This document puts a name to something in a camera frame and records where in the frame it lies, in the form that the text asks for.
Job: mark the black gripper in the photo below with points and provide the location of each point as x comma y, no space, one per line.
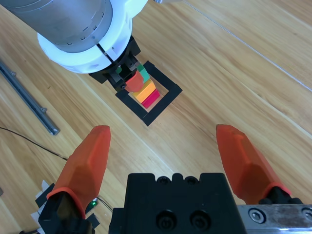
117,78

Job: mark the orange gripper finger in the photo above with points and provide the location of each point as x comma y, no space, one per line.
85,165
241,165

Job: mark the green wooden block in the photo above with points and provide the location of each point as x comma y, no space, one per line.
145,74

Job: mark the yellow wooden block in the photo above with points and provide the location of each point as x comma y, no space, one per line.
145,93

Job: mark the red wooden block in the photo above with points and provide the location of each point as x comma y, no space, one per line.
151,100

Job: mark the black tape square outline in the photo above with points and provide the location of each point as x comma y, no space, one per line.
162,104

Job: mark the white masking tape piece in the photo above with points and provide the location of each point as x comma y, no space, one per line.
44,186
35,215

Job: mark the long black tape strip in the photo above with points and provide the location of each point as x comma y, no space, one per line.
93,219

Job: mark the short black tape patch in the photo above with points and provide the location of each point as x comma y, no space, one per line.
41,198

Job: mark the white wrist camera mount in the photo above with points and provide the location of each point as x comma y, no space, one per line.
80,63

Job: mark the aluminium rail with side clip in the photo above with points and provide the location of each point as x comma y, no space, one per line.
26,98

